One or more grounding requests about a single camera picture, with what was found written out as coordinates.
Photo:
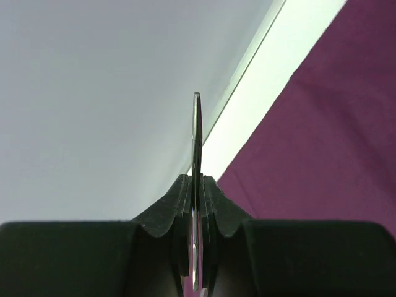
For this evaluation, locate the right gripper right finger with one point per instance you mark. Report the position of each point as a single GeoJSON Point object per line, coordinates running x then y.
{"type": "Point", "coordinates": [244, 256]}

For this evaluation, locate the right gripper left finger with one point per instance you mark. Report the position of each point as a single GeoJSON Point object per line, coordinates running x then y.
{"type": "Point", "coordinates": [145, 256]}

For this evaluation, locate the purple cloth wrap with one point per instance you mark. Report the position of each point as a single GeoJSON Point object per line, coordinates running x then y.
{"type": "Point", "coordinates": [326, 148]}

